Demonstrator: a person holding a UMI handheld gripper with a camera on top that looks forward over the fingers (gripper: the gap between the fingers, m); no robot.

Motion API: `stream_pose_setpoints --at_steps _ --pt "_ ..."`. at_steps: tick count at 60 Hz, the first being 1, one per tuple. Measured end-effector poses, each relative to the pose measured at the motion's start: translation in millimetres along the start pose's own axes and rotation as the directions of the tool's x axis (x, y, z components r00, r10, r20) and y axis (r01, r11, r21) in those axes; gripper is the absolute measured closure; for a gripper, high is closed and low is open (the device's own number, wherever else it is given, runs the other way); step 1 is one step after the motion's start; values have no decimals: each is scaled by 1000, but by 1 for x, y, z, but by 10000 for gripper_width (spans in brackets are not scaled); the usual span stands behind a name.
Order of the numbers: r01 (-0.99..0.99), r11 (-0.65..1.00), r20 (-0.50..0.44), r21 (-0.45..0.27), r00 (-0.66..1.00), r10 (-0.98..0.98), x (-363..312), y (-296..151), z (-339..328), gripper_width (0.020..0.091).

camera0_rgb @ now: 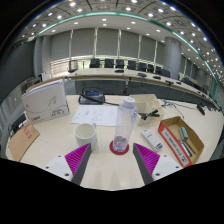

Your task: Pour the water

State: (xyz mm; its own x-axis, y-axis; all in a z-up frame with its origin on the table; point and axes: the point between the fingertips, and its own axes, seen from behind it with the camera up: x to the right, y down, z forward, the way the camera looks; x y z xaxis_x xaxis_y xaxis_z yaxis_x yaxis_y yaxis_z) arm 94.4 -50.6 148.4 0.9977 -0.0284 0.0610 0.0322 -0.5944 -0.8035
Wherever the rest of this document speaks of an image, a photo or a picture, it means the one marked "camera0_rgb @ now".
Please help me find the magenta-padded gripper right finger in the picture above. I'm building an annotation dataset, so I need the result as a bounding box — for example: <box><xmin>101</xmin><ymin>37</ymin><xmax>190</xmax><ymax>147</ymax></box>
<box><xmin>132</xmin><ymin>142</ymin><xmax>183</xmax><ymax>186</ymax></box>

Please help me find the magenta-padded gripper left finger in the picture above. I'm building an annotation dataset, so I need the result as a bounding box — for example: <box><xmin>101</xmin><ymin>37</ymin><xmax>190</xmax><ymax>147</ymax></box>
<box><xmin>44</xmin><ymin>142</ymin><xmax>93</xmax><ymax>186</ymax></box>

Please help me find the clear plastic water bottle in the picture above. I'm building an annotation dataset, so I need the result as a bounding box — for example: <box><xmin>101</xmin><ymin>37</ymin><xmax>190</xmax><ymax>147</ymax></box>
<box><xmin>112</xmin><ymin>96</ymin><xmax>139</xmax><ymax>154</ymax></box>

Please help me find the small white packet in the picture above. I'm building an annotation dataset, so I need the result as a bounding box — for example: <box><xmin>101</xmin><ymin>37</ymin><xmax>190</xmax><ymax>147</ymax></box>
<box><xmin>140</xmin><ymin>128</ymin><xmax>164</xmax><ymax>153</ymax></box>

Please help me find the white ceramic mug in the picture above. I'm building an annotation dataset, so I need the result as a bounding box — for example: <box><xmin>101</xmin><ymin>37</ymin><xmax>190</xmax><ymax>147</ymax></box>
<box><xmin>73</xmin><ymin>122</ymin><xmax>99</xmax><ymax>152</ymax></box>

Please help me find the open brown cardboard box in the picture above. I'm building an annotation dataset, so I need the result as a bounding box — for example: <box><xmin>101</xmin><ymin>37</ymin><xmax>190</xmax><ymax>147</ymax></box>
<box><xmin>157</xmin><ymin>115</ymin><xmax>205</xmax><ymax>168</ymax></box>

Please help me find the flat round red coaster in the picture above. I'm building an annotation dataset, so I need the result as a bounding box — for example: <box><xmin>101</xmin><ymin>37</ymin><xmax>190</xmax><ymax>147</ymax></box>
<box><xmin>108</xmin><ymin>139</ymin><xmax>130</xmax><ymax>156</ymax></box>

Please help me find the black marker pen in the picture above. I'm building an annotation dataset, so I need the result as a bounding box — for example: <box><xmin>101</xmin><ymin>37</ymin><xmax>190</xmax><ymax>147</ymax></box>
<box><xmin>139</xmin><ymin>109</ymin><xmax>161</xmax><ymax>121</ymax></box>
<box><xmin>178</xmin><ymin>139</ymin><xmax>192</xmax><ymax>158</ymax></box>
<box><xmin>183</xmin><ymin>139</ymin><xmax>197</xmax><ymax>156</ymax></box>

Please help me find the grey-green whiteboard eraser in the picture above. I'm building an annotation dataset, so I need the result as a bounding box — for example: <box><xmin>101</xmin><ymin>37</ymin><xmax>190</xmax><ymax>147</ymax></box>
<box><xmin>178</xmin><ymin>126</ymin><xmax>189</xmax><ymax>142</ymax></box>

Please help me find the printed white paper sheet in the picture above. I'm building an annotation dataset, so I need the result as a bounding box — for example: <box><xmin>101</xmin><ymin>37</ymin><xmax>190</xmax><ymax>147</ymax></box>
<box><xmin>70</xmin><ymin>104</ymin><xmax>119</xmax><ymax>128</ymax></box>

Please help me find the small open white box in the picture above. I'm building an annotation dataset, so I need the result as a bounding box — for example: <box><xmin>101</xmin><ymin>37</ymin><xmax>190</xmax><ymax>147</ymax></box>
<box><xmin>129</xmin><ymin>93</ymin><xmax>165</xmax><ymax>127</ymax></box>

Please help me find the flat brown cardboard piece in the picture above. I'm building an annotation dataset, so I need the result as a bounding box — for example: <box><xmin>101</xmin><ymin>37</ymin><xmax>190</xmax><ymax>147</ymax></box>
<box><xmin>7</xmin><ymin>123</ymin><xmax>41</xmax><ymax>163</ymax></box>

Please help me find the black desk phone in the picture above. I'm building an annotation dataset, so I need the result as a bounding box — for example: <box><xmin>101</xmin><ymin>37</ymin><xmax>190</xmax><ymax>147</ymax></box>
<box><xmin>78</xmin><ymin>88</ymin><xmax>106</xmax><ymax>106</ymax></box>

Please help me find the white paper ream carton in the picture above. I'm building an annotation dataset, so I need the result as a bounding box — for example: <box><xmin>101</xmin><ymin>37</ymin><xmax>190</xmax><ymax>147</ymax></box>
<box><xmin>20</xmin><ymin>78</ymin><xmax>71</xmax><ymax>126</ymax></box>

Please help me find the black desktop microphone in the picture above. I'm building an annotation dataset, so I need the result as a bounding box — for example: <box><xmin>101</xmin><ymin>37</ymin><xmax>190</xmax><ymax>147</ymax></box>
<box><xmin>196</xmin><ymin>103</ymin><xmax>206</xmax><ymax>116</ymax></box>

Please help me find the long curved conference desk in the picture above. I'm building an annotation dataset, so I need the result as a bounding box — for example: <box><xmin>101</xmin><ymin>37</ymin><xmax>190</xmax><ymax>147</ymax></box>
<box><xmin>63</xmin><ymin>68</ymin><xmax>218</xmax><ymax>108</ymax></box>

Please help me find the desk microphones group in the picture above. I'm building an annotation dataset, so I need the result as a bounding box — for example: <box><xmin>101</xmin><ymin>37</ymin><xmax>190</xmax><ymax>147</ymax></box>
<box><xmin>113</xmin><ymin>68</ymin><xmax>183</xmax><ymax>86</ymax></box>

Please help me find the black office chairs group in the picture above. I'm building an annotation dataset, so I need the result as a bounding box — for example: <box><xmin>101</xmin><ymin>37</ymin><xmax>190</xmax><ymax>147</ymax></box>
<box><xmin>68</xmin><ymin>58</ymin><xmax>201</xmax><ymax>88</ymax></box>

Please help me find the ceiling lights group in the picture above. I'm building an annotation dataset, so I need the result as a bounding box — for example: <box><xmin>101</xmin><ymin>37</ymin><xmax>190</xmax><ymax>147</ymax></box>
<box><xmin>19</xmin><ymin>0</ymin><xmax>224</xmax><ymax>81</ymax></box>

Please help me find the thin dark table cable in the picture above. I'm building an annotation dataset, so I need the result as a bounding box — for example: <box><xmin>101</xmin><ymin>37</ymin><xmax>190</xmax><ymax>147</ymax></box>
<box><xmin>163</xmin><ymin>99</ymin><xmax>191</xmax><ymax>119</ymax></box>

